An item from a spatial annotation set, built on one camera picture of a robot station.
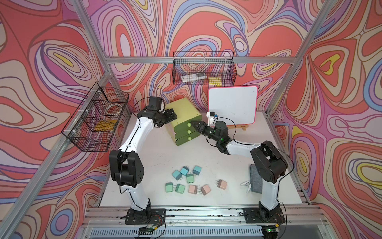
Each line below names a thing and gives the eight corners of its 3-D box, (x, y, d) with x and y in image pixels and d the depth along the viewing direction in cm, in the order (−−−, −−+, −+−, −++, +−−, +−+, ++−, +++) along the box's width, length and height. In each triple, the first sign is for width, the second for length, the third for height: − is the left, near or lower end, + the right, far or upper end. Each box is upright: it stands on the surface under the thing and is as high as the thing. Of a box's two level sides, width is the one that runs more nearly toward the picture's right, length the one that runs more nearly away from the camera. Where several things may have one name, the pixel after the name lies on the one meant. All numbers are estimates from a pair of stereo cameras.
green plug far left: (165, 192, 83) (164, 191, 81) (166, 182, 87) (165, 180, 85) (172, 192, 83) (172, 191, 81) (173, 182, 87) (173, 180, 85)
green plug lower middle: (174, 191, 83) (174, 190, 81) (177, 184, 85) (177, 183, 84) (182, 194, 82) (182, 193, 80) (185, 187, 84) (185, 186, 83)
